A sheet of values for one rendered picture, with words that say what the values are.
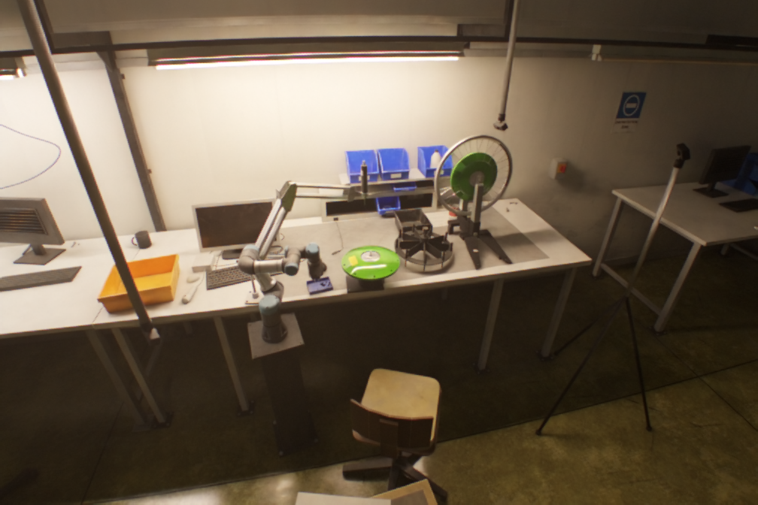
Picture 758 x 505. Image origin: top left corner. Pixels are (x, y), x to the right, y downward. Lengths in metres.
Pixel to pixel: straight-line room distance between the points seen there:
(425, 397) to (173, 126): 2.17
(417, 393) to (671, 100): 3.15
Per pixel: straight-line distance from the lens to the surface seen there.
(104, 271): 2.70
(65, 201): 3.15
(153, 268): 2.47
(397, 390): 1.96
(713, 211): 3.91
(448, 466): 2.49
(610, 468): 2.77
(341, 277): 2.12
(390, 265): 1.92
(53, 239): 2.91
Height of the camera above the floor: 2.19
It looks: 29 degrees down
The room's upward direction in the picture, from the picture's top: straight up
